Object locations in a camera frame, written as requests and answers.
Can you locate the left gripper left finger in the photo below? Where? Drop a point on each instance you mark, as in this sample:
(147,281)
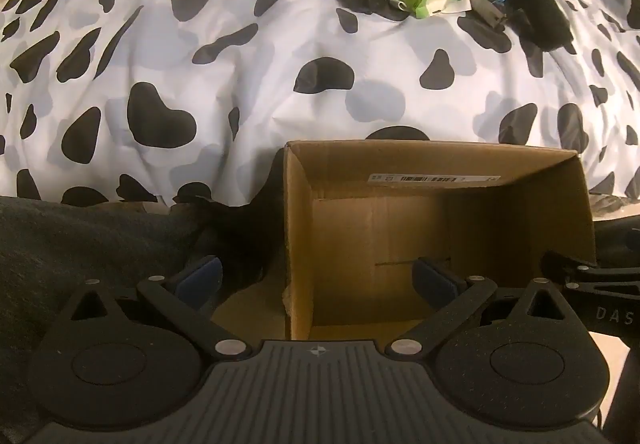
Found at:
(186,302)

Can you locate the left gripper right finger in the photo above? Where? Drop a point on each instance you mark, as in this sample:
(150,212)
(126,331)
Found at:
(458,305)

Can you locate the small black printed box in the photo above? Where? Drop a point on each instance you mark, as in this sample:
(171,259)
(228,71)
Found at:
(495,13)

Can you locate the brown cardboard box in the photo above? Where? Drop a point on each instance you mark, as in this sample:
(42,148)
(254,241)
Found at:
(359,213)

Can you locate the dark grey fabric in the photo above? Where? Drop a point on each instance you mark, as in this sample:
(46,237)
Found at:
(47,250)

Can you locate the cow print blanket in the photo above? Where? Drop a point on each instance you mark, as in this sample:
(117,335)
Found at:
(136,100)

